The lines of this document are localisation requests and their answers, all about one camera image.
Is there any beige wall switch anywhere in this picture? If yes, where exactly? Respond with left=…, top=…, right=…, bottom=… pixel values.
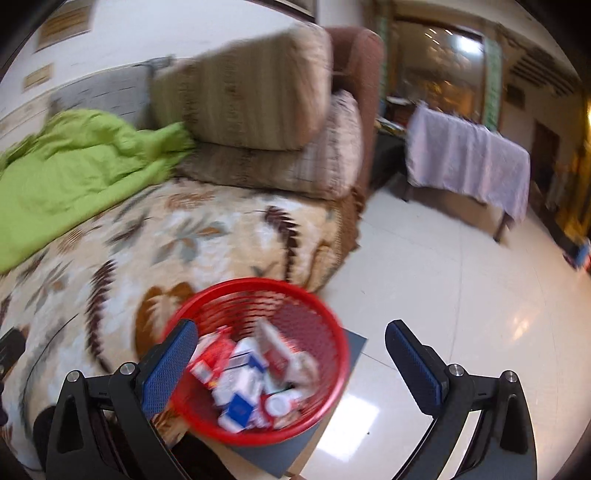
left=23, top=63, right=54, bottom=91

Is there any table with lilac cloth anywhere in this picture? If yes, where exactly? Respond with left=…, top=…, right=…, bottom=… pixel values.
left=406, top=103, right=531, bottom=242

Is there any striped pillow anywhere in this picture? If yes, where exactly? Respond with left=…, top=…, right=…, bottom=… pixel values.
left=150, top=23, right=332, bottom=151
left=175, top=90, right=363, bottom=200

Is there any lower striped pillow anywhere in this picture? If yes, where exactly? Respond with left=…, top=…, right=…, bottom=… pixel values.
left=175, top=90, right=363, bottom=200

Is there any brown armchair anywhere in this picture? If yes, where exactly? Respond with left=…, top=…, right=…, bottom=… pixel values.
left=324, top=25, right=387, bottom=199

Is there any green quilt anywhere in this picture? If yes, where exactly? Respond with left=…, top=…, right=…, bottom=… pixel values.
left=1, top=109, right=195, bottom=272

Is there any grey quilted pillow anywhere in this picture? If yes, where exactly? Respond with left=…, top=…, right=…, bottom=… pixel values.
left=47, top=55, right=174, bottom=129

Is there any red plastic mesh basket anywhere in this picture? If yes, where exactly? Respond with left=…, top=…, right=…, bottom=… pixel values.
left=164, top=277, right=349, bottom=447

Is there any leaf pattern bed blanket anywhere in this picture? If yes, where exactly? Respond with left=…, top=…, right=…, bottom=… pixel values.
left=1, top=179, right=361, bottom=472

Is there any white blue medicine box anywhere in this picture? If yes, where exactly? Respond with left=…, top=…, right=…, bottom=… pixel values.
left=212, top=337, right=269, bottom=433

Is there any upper striped pillow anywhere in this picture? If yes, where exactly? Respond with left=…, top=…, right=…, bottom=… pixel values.
left=150, top=23, right=332, bottom=151

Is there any framed wall plaque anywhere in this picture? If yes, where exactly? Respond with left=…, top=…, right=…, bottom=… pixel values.
left=36, top=0, right=95, bottom=51

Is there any red paper package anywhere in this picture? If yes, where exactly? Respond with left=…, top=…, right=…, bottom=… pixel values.
left=187, top=326, right=235, bottom=390

